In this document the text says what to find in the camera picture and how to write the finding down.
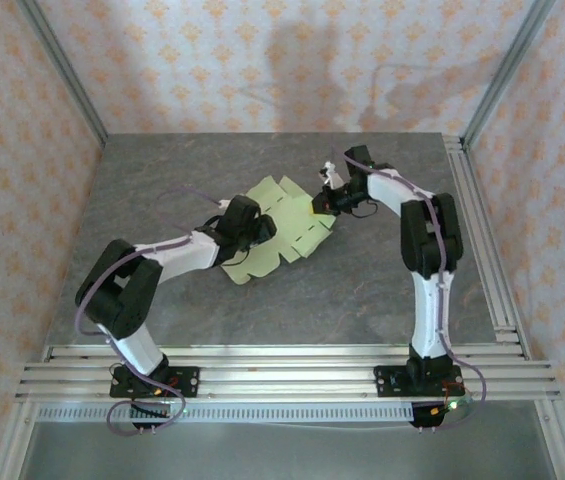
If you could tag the light green paper box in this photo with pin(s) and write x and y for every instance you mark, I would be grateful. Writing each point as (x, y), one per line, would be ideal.
(292, 225)

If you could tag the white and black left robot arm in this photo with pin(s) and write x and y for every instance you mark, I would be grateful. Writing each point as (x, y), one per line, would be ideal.
(182, 255)

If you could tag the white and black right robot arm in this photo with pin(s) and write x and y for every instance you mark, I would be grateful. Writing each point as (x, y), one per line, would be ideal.
(429, 320)

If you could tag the black left controller board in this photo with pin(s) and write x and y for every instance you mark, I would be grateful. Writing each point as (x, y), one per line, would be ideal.
(149, 412)

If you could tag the black controller board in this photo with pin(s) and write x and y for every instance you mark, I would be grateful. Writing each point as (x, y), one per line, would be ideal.
(432, 417)
(149, 412)

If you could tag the black right controller board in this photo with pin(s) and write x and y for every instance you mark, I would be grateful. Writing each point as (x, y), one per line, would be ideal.
(432, 417)

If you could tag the grey metal lower panel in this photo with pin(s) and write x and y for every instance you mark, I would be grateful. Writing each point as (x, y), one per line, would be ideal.
(287, 452)

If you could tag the aluminium side rail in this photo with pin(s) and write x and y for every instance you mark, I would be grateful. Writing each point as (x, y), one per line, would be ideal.
(482, 240)

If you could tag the aluminium mounting rail beam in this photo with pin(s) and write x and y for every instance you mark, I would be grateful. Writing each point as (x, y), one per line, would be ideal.
(287, 380)

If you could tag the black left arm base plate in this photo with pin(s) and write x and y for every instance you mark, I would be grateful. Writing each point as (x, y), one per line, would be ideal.
(187, 382)

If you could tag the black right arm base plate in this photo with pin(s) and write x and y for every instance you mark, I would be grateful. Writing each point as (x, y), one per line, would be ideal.
(387, 380)

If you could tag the aluminium right frame post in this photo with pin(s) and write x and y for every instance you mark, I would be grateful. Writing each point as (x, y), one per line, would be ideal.
(502, 75)

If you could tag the aluminium frame post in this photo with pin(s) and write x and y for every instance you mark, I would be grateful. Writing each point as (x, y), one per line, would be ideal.
(502, 75)
(69, 80)

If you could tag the aluminium left frame post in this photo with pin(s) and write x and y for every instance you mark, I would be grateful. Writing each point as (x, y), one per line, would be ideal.
(69, 80)

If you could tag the aluminium left frame leg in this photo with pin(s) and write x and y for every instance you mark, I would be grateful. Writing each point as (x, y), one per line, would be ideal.
(9, 445)

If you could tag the aluminium frame leg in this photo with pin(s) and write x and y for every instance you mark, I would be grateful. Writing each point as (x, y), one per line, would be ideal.
(9, 445)
(559, 445)

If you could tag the aluminium right frame leg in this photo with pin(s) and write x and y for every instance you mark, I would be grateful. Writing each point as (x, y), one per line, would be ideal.
(559, 445)

